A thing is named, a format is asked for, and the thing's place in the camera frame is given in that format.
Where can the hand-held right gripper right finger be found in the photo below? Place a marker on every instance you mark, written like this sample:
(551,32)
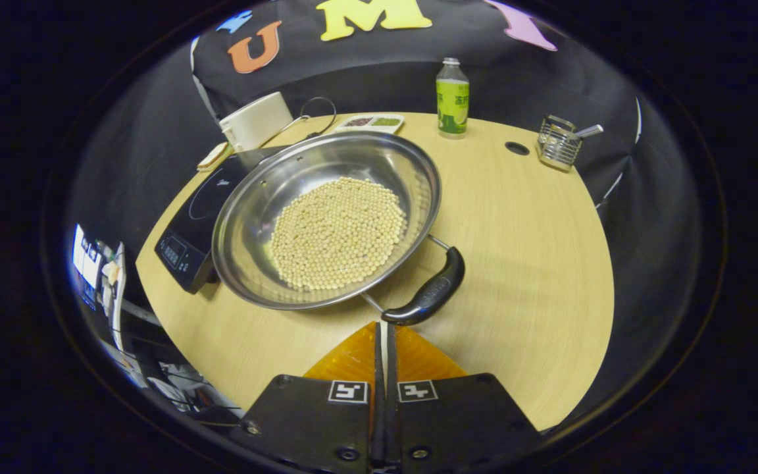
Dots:
(458,421)

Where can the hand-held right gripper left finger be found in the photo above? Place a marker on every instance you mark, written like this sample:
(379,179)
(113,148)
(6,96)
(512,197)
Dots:
(316,421)

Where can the stainless steel pot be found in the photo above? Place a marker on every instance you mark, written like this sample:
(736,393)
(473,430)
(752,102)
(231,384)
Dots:
(254,217)

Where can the black induction cooktop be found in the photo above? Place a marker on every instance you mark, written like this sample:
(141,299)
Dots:
(185,247)

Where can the pile of soybeans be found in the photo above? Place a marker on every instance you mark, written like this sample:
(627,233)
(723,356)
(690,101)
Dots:
(339,234)

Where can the white equipment rack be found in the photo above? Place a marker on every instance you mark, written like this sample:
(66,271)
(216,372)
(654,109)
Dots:
(93,263)

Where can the black table grommet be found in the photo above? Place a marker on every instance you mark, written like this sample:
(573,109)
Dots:
(517,148)

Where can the plate with sandwich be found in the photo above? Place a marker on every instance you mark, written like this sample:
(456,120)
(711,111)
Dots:
(213,158)

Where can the white divided bean plate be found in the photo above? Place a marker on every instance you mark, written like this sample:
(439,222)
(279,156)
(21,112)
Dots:
(369,122)

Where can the white toaster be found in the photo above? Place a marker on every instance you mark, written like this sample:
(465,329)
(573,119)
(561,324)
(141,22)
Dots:
(257,122)

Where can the green label drink bottle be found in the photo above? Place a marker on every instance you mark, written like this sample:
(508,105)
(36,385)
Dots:
(452,99)

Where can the black backdrop cloth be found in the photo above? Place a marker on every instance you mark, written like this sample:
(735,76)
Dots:
(366,72)

